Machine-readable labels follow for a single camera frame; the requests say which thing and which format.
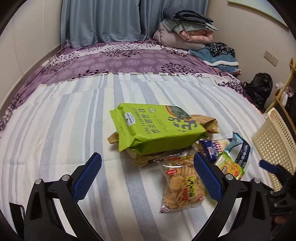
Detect cream perforated plastic basket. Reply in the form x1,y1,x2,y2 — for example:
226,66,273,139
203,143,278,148
252,107,296,192

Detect light blue snack bag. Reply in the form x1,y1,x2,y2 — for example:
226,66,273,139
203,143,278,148
224,132,253,171

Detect small green yellow snack pack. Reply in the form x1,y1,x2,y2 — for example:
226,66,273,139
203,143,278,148
215,152,244,180

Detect blue soda biscuit pack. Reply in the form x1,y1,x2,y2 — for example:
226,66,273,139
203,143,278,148
200,140,223,163

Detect rice cracker clear bag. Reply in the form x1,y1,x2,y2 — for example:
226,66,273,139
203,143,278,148
159,155,206,213

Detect brown paper snack bag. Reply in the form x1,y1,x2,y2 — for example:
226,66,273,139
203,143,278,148
107,114,220,166

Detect green seaweed snack bag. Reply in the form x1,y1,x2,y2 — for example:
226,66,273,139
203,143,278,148
110,103,208,154

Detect wooden bamboo shelf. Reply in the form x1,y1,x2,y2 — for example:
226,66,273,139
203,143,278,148
263,58,296,117

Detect pink clothes on shelf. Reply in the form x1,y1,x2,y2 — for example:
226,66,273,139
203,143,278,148
275,82,295,97

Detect black backpack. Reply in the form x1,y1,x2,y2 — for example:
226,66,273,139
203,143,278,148
243,73,273,110

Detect striped white blue bedsheet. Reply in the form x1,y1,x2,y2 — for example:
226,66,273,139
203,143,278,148
1,74,264,240

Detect blue folded blanket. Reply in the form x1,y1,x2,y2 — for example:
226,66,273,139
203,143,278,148
188,48,241,75

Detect black leopard print cloth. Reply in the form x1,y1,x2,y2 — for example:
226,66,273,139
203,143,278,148
205,42,235,58

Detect pink folded quilt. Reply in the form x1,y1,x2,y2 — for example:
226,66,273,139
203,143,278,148
178,30,214,44

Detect lilac pillow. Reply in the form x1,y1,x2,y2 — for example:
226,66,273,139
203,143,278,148
153,23,205,51

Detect purple floral bedspread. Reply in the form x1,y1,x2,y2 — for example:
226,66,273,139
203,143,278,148
0,39,265,133

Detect folded grey blankets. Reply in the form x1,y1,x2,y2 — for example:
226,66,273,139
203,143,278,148
161,7,217,33

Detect blue grey curtain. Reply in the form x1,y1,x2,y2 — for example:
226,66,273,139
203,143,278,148
60,0,209,48

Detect beige wall socket plate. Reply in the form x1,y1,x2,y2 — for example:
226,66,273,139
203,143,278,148
264,50,278,66

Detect framed wall picture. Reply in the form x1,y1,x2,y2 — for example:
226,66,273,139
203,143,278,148
227,0,287,27

